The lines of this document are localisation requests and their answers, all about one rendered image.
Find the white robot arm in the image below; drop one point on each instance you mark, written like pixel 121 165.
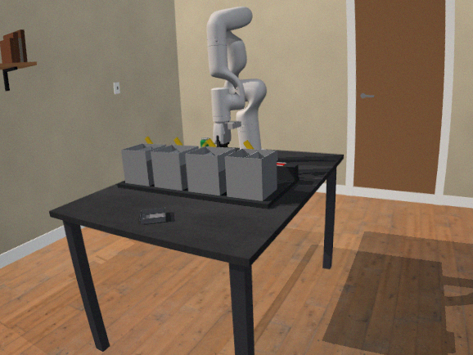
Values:
pixel 222 47

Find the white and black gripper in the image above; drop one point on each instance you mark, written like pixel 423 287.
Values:
pixel 221 134

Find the green drink can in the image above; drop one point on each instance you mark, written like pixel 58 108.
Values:
pixel 203 142

